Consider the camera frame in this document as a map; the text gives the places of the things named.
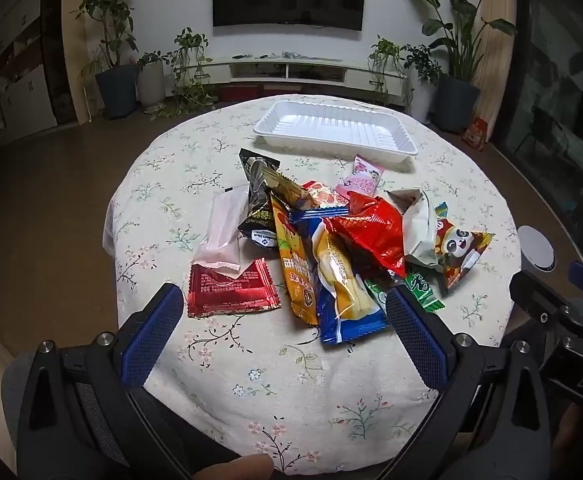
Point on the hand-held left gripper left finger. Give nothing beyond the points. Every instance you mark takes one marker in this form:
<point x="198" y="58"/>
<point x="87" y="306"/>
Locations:
<point x="154" y="340"/>

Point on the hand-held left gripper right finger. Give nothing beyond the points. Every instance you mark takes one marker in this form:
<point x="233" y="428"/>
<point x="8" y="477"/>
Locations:
<point x="416" y="340"/>

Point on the green snack packet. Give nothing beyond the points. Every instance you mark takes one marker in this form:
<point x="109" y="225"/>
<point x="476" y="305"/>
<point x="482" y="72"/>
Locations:
<point x="419" y="285"/>

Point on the panda print snack packet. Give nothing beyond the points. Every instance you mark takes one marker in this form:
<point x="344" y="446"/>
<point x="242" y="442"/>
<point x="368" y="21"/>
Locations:
<point x="459" y="250"/>

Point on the red foil snack packet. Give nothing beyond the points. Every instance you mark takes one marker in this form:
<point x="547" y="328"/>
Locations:
<point x="231" y="292"/>

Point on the blue cake snack packet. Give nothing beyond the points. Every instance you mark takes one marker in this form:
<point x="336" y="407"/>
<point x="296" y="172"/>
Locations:
<point x="341" y="285"/>

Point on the white snack bag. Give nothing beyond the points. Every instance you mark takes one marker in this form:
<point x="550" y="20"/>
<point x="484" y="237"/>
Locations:
<point x="424" y="230"/>

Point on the red crinkled snack bag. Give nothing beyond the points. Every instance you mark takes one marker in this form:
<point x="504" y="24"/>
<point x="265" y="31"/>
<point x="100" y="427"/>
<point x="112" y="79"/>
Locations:
<point x="371" y="230"/>

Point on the clear pink snack packet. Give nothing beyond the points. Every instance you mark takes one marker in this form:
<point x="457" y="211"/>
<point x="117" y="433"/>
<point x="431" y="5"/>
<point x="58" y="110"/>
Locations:
<point x="221" y="235"/>

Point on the orange snack packet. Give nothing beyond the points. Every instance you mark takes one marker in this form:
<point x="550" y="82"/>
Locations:
<point x="296" y="275"/>

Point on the pink cartoon snack packet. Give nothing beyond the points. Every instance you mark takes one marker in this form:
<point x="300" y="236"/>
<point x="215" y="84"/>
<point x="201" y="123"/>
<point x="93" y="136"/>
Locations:
<point x="361" y="180"/>

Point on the strawberry print snack packet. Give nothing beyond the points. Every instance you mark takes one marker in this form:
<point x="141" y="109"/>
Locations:
<point x="324" y="194"/>

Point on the black snack packet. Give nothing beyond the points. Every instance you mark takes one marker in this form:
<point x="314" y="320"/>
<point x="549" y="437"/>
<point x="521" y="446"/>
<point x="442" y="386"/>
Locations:
<point x="256" y="200"/>

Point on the gold snack packet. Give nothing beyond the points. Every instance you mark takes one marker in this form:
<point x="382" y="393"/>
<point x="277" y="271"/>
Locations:
<point x="289" y="190"/>

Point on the white plastic tray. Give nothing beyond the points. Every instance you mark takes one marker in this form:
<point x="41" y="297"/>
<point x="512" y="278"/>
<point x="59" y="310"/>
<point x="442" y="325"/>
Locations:
<point x="331" y="127"/>

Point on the person's left hand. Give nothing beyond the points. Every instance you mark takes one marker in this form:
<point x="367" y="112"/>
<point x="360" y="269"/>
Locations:
<point x="239" y="469"/>

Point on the white round object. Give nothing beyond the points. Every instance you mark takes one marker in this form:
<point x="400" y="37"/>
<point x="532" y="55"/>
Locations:
<point x="536" y="250"/>

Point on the round floral tablecloth table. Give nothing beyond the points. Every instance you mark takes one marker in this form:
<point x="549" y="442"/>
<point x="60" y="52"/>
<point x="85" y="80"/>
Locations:
<point x="271" y="390"/>

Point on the glass sliding door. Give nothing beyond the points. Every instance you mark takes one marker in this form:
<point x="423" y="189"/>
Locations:
<point x="556" y="110"/>

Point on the large-leaved plant in dark pot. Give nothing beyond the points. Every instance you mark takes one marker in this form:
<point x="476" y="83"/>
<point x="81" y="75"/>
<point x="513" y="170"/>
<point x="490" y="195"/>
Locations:
<point x="459" y="100"/>

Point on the light wooden panel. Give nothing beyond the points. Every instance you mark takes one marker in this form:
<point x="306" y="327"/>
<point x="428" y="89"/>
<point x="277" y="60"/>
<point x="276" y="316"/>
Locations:
<point x="496" y="60"/>

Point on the tall plant in dark pot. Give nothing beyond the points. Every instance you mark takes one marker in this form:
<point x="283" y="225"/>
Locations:
<point x="116" y="90"/>

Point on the bushy plant in white pot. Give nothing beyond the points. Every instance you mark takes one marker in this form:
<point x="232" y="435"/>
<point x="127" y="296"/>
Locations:
<point x="424" y="65"/>

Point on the small plant in grey pot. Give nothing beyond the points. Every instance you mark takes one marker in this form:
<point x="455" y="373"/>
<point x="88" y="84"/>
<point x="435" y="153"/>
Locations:
<point x="150" y="82"/>

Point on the red storage box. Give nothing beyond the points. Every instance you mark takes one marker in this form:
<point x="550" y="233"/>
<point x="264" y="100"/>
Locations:
<point x="239" y="94"/>

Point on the white storage cabinet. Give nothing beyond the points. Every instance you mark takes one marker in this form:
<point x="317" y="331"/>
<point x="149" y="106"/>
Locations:
<point x="21" y="90"/>

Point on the hanging vine plant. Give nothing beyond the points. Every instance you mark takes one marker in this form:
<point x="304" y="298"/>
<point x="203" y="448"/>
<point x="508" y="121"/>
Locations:
<point x="384" y="52"/>

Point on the white television cabinet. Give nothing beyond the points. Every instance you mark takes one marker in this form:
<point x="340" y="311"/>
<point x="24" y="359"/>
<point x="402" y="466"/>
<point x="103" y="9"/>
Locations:
<point x="251" y="70"/>

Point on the trailing green plant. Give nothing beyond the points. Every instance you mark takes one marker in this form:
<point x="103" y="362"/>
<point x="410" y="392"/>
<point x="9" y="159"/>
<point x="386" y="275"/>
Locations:
<point x="191" y="55"/>

